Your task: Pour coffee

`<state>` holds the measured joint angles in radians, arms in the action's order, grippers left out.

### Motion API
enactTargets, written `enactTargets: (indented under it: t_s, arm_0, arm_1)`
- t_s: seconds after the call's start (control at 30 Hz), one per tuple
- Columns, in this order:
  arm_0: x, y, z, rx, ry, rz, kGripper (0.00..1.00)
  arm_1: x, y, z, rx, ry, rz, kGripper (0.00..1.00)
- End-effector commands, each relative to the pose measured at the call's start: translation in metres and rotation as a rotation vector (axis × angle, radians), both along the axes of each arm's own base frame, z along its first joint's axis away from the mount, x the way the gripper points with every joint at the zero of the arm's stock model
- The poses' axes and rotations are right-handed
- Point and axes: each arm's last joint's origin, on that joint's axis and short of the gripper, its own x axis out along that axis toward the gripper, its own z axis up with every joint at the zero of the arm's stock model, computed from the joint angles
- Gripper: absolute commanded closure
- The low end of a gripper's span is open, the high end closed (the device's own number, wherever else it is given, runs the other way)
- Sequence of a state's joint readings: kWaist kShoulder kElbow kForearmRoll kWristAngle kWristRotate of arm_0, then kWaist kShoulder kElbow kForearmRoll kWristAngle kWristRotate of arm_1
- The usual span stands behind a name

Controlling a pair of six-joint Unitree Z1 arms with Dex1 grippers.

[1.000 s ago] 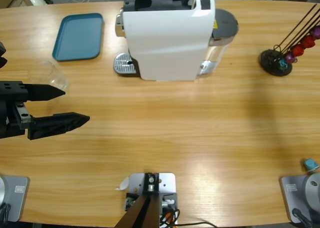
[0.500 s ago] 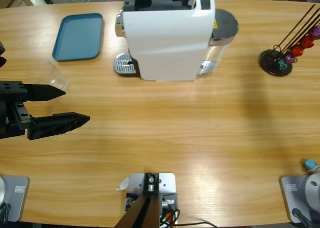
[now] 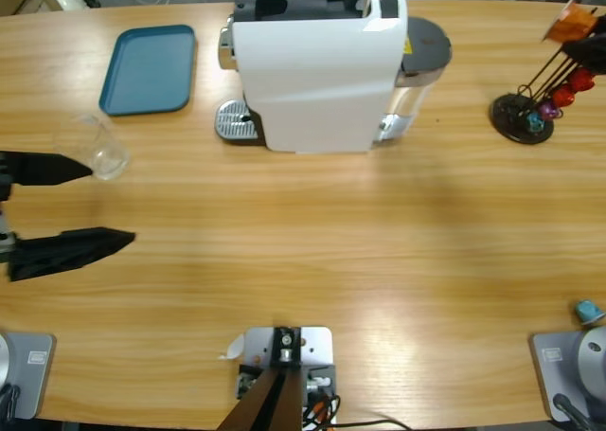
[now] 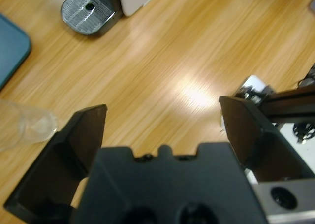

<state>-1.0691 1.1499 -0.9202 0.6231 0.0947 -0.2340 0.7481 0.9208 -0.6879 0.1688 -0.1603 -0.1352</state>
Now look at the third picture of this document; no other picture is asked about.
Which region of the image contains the white paper tag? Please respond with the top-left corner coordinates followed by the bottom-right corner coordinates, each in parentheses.
top-left (217, 333), bottom-right (246, 361)

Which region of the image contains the teal plastic tray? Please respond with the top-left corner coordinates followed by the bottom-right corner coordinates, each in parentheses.
top-left (98, 24), bottom-right (198, 118)

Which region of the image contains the white capsule coffee machine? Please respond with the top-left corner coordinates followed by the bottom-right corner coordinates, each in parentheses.
top-left (217, 0), bottom-right (409, 156)

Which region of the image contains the clear water tank dark lid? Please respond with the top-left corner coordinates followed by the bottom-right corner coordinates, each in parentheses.
top-left (371, 16), bottom-right (454, 146)

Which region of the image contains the red coffee capsule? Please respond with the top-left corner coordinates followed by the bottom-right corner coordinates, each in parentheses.
top-left (551, 84), bottom-right (577, 109)
top-left (567, 68), bottom-right (596, 93)

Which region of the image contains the clear glass cup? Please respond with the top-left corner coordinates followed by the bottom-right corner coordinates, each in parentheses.
top-left (55, 113), bottom-right (132, 182)

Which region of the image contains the black capsule stand with rods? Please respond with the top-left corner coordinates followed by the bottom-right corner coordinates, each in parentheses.
top-left (490, 7), bottom-right (606, 146)

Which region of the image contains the black mount cable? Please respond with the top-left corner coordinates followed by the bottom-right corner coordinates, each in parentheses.
top-left (301, 393), bottom-right (413, 431)

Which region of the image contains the dark brown mount post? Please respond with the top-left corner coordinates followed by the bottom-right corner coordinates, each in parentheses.
top-left (218, 326), bottom-right (304, 431)

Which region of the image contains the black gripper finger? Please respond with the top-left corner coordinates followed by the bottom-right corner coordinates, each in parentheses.
top-left (565, 32), bottom-right (606, 76)

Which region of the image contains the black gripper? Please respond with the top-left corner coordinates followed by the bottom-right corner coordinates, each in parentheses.
top-left (0, 150), bottom-right (137, 283)

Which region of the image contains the white mount block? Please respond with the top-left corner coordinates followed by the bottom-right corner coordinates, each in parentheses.
top-left (236, 325), bottom-right (338, 427)

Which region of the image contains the orange coffee capsule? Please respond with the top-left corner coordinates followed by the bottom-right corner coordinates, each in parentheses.
top-left (541, 0), bottom-right (601, 44)

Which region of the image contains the black base cable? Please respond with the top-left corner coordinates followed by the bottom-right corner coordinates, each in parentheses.
top-left (552, 392), bottom-right (593, 431)
top-left (0, 383), bottom-right (21, 421)

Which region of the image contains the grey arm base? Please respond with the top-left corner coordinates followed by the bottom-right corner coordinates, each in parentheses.
top-left (0, 331), bottom-right (57, 421)
top-left (528, 325), bottom-right (606, 422)

